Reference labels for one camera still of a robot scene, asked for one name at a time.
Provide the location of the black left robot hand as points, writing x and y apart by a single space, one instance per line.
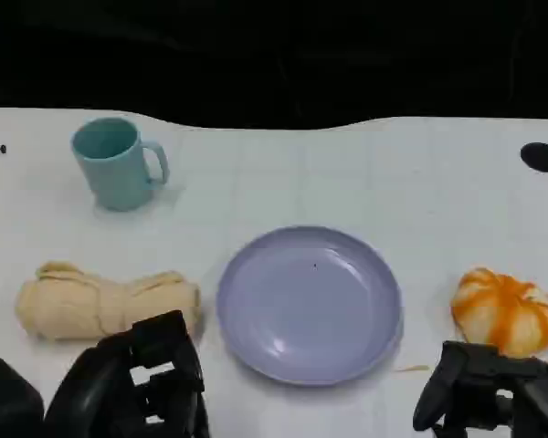
114 374

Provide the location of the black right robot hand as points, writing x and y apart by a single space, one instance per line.
488 378

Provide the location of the beige towel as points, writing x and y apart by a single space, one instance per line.
87 301

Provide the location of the orange and white bread roll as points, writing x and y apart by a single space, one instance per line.
502 310

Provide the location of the lilac plate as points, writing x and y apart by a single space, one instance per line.
308 305

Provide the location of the pale green mug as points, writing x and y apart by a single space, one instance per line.
114 169

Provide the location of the black cloth backdrop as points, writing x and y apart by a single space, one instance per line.
274 59

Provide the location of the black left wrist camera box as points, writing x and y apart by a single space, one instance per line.
7 401

